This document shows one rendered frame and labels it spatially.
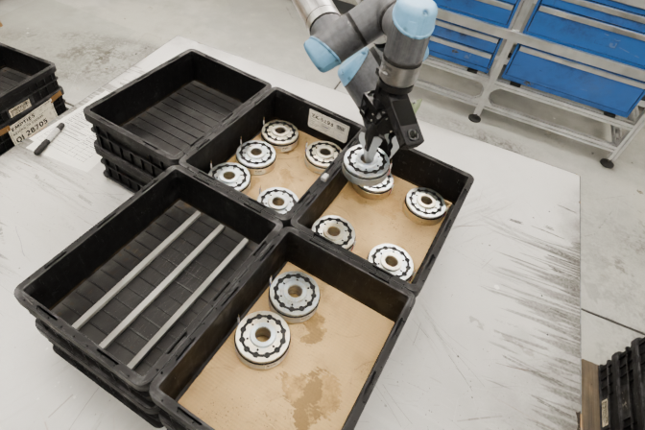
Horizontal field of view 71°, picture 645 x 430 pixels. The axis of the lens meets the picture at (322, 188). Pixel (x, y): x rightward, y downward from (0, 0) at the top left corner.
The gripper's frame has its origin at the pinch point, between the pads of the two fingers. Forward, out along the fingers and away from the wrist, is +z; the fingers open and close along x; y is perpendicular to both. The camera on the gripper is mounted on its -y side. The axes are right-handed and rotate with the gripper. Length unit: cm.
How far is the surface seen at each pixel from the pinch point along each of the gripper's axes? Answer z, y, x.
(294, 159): 16.6, 21.4, 11.0
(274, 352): 13.5, -28.5, 33.8
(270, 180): 16.6, 15.6, 19.7
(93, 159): 29, 49, 61
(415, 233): 16.6, -10.9, -8.2
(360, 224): 16.6, -4.2, 3.5
